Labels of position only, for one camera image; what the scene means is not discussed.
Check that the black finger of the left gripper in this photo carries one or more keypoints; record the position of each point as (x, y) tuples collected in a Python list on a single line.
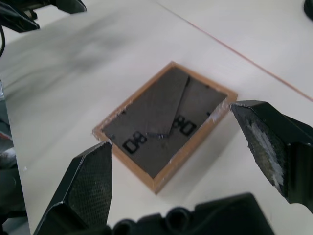
[(17, 20), (69, 5)]

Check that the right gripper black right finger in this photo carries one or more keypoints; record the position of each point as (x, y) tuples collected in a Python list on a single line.
[(281, 147)]

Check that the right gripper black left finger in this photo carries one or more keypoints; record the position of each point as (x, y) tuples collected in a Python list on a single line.
[(88, 186)]

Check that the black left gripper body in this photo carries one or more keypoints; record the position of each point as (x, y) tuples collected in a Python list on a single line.
[(28, 8)]

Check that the dark grey robot leg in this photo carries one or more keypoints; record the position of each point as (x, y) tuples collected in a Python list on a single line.
[(9, 191)]

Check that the black round object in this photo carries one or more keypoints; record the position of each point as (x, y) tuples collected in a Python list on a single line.
[(308, 8)]

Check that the wooden picture frame back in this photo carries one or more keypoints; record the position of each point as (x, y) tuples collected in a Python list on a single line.
[(159, 127)]

